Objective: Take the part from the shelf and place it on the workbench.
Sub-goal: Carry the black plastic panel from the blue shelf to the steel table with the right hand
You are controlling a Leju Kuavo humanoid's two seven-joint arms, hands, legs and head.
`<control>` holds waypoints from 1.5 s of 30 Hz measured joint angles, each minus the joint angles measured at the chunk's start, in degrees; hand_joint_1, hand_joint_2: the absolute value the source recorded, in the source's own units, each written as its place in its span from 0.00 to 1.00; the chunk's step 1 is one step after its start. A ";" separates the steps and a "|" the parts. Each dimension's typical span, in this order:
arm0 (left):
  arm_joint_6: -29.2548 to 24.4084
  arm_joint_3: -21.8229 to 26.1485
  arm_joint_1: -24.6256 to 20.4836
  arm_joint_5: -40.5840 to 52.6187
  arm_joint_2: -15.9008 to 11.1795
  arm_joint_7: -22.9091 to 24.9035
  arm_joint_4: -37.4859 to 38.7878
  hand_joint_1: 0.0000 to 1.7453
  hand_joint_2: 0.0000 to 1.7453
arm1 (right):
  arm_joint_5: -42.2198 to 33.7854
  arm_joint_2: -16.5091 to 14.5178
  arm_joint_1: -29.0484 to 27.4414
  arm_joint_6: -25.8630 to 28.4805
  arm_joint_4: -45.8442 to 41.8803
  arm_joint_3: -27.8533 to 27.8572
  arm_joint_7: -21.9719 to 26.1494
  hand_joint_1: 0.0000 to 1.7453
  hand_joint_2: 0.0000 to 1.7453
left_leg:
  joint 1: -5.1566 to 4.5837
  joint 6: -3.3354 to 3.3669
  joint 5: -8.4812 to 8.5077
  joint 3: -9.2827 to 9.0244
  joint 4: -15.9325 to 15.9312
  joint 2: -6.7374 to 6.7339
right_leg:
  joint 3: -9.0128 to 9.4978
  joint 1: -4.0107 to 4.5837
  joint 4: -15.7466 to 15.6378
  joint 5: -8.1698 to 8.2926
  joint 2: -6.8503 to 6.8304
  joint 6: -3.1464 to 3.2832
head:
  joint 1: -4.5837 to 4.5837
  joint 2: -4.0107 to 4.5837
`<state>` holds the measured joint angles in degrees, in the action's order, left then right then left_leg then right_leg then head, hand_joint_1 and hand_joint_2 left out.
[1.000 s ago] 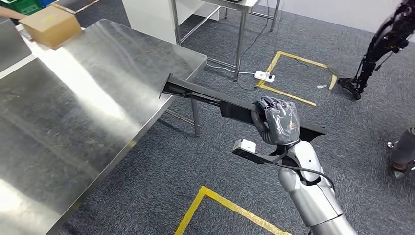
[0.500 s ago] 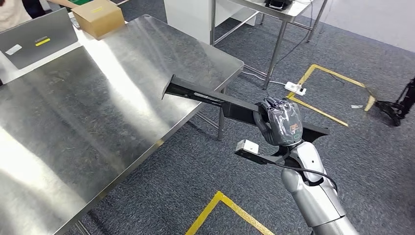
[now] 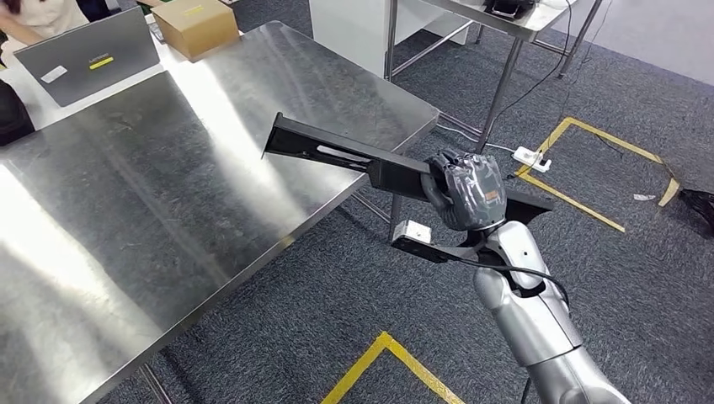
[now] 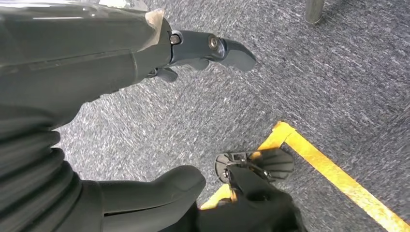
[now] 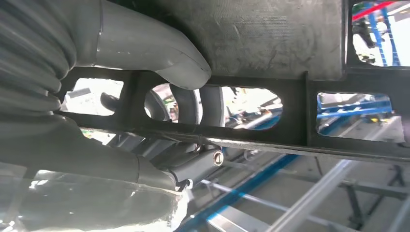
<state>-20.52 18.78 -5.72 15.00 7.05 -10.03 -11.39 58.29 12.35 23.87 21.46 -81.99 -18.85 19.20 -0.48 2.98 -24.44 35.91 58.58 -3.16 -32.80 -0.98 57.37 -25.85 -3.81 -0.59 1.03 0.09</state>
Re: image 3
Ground black plastic panel part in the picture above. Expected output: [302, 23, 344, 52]
[262, 112, 556, 227]

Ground white power cable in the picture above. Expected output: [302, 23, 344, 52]
[434, 123, 517, 154]

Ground black handheld device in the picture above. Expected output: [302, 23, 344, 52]
[483, 0, 538, 20]

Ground grey laptop with stickers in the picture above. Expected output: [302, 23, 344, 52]
[13, 6, 162, 108]

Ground stainless steel workbench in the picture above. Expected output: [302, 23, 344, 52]
[0, 20, 442, 404]

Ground brown cardboard box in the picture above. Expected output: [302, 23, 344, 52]
[150, 0, 241, 62]

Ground yellow floor tape square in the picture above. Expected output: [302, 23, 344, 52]
[320, 332, 466, 404]
[513, 115, 683, 234]

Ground stainless steel side table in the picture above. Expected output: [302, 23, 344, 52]
[383, 0, 605, 154]

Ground white power strip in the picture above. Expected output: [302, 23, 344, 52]
[513, 146, 553, 174]

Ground black robot legs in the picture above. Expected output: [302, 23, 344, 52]
[677, 188, 714, 238]

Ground black cable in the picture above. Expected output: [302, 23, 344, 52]
[490, 0, 576, 126]
[462, 258, 570, 308]

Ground white cabinet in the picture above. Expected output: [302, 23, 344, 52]
[308, 0, 475, 79]

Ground person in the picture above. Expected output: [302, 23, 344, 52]
[0, 0, 90, 68]

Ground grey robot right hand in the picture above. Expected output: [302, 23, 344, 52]
[421, 149, 509, 232]

